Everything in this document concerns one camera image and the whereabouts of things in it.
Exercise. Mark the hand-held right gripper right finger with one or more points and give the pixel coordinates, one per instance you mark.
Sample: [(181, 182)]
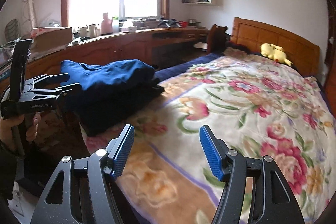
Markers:
[(211, 153)]

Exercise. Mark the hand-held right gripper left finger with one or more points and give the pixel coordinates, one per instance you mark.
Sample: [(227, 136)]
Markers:
[(123, 150)]

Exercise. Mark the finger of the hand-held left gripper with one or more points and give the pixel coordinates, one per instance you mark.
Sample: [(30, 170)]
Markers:
[(47, 80), (60, 91)]

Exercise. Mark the blue suit jacket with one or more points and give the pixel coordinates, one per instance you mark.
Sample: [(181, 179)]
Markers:
[(110, 74)]

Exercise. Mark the person's left hand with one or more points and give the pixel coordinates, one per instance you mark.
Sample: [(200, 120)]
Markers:
[(32, 127)]

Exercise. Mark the cardboard box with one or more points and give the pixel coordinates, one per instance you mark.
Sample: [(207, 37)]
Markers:
[(52, 39)]

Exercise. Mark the black folded garment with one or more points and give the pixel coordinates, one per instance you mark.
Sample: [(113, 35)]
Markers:
[(113, 108)]

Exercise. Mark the floral blanket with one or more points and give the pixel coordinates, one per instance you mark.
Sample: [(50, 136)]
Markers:
[(236, 108)]

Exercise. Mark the white ceramic jar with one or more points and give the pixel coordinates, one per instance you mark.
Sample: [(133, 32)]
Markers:
[(83, 32), (92, 30)]

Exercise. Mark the long wooden desk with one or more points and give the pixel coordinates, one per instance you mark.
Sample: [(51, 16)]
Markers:
[(118, 48)]

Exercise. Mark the pink bottle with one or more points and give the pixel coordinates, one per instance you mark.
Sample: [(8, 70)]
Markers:
[(106, 26)]

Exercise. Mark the green capped bottle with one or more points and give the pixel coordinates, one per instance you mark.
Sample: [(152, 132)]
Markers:
[(115, 26)]

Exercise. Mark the dark blue bed sheet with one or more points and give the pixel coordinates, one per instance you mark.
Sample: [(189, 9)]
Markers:
[(178, 69)]

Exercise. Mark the white tissue box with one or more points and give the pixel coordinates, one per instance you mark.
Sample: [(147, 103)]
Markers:
[(128, 27)]

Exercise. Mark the dark bedding pile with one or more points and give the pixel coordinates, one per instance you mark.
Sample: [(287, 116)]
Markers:
[(236, 47)]

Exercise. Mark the dark wooden chair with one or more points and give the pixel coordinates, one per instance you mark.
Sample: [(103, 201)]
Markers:
[(216, 37)]

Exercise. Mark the yellow plush toy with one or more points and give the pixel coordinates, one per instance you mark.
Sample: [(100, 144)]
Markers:
[(273, 52)]

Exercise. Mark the black metal device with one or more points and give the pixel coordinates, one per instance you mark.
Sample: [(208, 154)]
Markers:
[(168, 23)]

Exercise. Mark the red basket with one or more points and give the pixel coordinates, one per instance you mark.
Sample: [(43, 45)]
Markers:
[(183, 24)]

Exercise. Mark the wooden bed headboard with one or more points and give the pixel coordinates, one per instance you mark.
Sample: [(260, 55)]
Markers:
[(275, 35)]

